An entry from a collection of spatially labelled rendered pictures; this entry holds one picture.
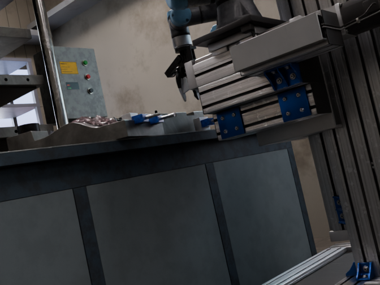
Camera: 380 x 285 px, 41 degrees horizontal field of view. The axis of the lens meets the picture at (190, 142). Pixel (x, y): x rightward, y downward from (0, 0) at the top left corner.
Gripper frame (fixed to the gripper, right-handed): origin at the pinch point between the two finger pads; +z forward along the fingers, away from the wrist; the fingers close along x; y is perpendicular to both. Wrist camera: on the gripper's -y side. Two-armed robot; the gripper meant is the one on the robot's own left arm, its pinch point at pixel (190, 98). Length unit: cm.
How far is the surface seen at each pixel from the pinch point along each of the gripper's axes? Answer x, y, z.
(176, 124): -9.5, -1.3, 9.5
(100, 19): 183, -257, -123
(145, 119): -37.2, 11.4, 6.9
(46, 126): -14, -83, -5
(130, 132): -43.7, 10.3, 10.3
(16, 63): 101, -292, -90
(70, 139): -53, -10, 8
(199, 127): -2.0, 3.5, 12.4
